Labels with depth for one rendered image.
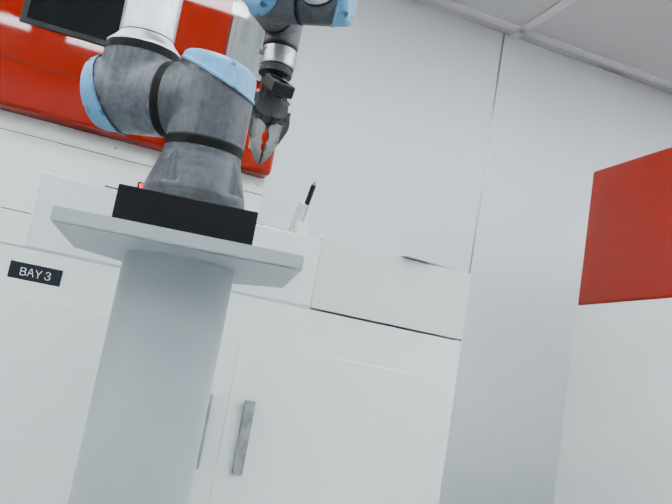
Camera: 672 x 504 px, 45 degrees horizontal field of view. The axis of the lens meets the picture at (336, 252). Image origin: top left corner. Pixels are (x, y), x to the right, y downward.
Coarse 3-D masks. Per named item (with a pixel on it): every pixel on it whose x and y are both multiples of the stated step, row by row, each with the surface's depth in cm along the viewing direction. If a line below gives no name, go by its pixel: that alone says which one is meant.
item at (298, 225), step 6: (300, 204) 194; (312, 204) 196; (300, 210) 195; (306, 210) 195; (294, 216) 196; (300, 216) 195; (306, 216) 195; (294, 222) 196; (300, 222) 193; (306, 222) 194; (294, 228) 197; (300, 228) 193; (306, 228) 194; (300, 234) 193; (306, 234) 193
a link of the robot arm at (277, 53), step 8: (264, 48) 172; (272, 48) 170; (280, 48) 169; (288, 48) 170; (264, 56) 170; (272, 56) 169; (280, 56) 169; (288, 56) 170; (296, 56) 173; (288, 64) 170
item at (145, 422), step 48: (96, 240) 110; (144, 240) 103; (192, 240) 103; (144, 288) 110; (192, 288) 110; (144, 336) 108; (192, 336) 110; (96, 384) 111; (144, 384) 107; (192, 384) 110; (96, 432) 107; (144, 432) 106; (192, 432) 110; (96, 480) 105; (144, 480) 105; (192, 480) 112
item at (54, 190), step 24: (48, 192) 148; (72, 192) 149; (96, 192) 151; (48, 216) 147; (48, 240) 147; (264, 240) 161; (288, 240) 163; (312, 240) 165; (120, 264) 151; (312, 264) 164; (240, 288) 158; (264, 288) 160; (288, 288) 162; (312, 288) 163
